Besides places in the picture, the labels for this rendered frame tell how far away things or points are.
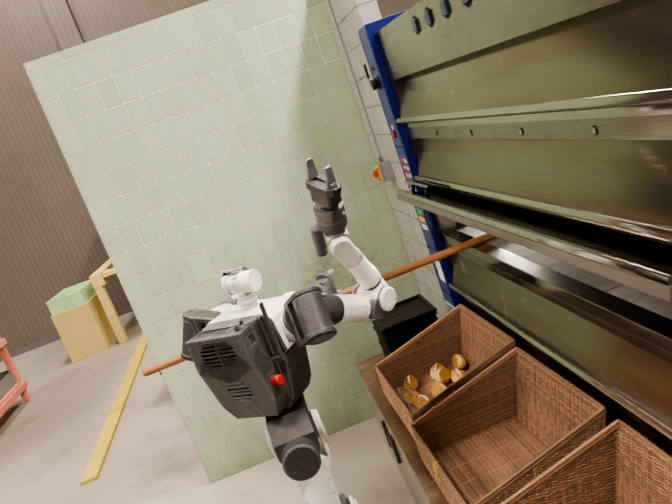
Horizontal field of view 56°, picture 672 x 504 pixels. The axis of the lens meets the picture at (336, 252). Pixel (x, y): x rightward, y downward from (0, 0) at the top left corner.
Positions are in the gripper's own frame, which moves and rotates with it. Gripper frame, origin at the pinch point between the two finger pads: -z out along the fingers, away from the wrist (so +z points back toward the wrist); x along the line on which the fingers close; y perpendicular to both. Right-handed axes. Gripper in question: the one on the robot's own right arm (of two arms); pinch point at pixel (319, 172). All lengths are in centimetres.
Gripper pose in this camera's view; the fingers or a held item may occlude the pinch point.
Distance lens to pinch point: 175.9
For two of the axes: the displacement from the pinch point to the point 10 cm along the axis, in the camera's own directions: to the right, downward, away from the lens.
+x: -6.4, -3.5, 6.8
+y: 7.4, -5.1, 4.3
